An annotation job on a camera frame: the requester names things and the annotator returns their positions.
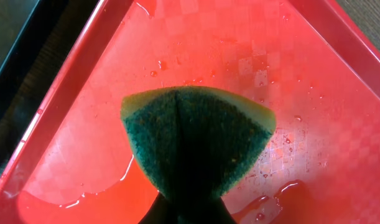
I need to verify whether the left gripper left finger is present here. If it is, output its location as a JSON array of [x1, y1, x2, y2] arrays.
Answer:
[[139, 193, 178, 224]]

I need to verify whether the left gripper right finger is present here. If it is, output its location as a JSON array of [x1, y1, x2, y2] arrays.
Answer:
[[195, 198, 236, 224]]

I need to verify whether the green yellow scrub sponge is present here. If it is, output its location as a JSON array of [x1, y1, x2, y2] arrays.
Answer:
[[121, 86, 276, 203]]

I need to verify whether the red plastic serving tray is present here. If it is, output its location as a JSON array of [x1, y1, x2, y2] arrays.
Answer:
[[0, 1, 380, 223]]

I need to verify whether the black rectangular water basin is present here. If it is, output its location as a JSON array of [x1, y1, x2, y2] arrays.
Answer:
[[0, 0, 69, 131]]

